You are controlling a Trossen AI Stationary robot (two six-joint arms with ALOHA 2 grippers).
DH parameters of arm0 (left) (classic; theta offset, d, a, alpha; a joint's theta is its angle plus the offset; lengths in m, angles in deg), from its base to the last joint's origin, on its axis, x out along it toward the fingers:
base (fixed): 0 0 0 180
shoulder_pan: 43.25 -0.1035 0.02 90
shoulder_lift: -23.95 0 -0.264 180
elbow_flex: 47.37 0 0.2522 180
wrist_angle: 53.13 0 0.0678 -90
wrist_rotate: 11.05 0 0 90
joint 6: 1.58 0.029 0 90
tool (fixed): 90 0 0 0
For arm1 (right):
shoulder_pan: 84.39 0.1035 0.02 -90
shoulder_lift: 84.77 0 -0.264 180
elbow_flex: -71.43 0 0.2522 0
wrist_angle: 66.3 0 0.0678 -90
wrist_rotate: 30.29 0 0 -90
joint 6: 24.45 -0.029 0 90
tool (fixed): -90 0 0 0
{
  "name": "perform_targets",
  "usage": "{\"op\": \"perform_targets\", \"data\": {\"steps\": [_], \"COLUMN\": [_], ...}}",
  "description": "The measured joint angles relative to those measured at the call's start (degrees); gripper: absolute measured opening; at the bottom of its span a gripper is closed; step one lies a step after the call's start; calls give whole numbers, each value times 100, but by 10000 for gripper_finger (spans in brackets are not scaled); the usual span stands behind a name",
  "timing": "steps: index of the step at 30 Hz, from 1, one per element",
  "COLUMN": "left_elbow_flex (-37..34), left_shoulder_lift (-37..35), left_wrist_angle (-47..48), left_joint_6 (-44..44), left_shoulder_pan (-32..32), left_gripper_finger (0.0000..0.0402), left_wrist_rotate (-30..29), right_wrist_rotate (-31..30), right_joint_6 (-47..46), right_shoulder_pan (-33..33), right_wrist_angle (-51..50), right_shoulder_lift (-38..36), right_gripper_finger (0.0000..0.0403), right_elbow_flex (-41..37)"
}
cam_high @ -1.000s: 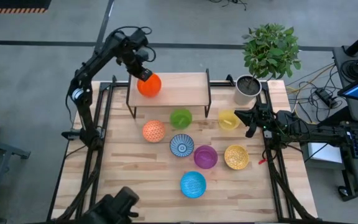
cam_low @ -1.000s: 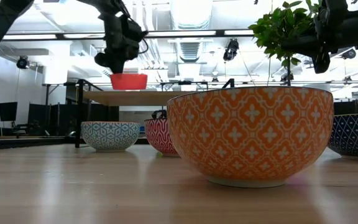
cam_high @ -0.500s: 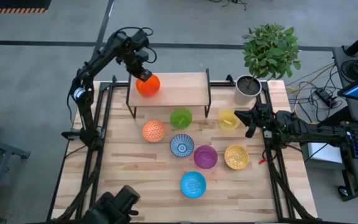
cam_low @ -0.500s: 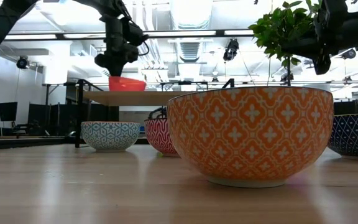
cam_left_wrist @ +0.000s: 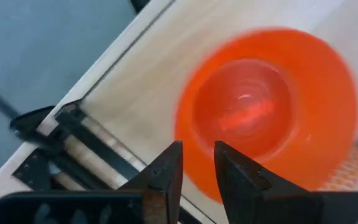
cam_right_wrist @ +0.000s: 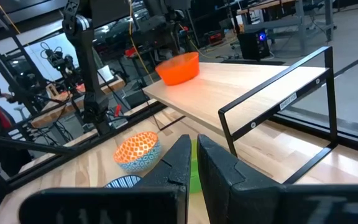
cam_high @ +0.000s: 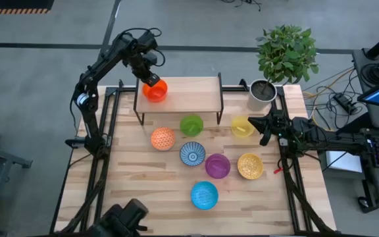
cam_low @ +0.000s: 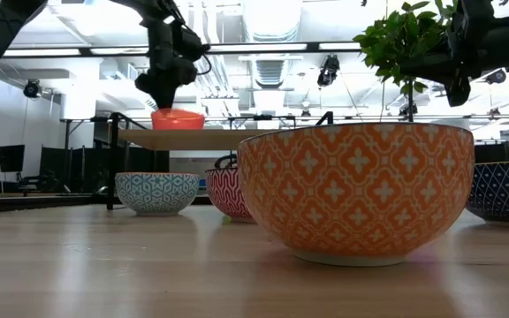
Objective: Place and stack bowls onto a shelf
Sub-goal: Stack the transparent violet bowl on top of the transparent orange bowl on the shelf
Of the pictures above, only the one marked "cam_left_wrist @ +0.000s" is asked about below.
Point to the orange plastic bowl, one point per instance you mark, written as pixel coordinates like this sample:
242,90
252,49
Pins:
259,93

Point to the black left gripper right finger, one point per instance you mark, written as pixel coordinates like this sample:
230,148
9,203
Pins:
244,193

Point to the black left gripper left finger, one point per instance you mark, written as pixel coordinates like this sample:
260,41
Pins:
163,174

